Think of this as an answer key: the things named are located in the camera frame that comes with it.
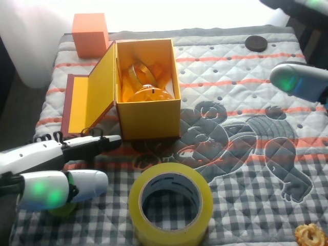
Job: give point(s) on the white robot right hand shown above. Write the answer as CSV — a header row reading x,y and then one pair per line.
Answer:
x,y
294,80

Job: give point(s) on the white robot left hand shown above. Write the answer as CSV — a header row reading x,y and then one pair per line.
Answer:
x,y
38,153

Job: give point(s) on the yellow box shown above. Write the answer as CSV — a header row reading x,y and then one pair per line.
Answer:
x,y
148,120

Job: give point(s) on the orange cube block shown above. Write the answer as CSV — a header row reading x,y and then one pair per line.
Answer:
x,y
89,36

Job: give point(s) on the dark brown round cookie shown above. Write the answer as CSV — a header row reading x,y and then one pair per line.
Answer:
x,y
255,43

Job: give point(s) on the grey quilt with printed bear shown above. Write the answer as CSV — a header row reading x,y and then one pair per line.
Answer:
x,y
243,159

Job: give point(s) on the golden butter cookie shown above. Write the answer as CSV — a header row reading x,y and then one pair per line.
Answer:
x,y
310,234

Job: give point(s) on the yellow clear tape roll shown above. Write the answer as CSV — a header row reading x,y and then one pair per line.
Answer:
x,y
174,230

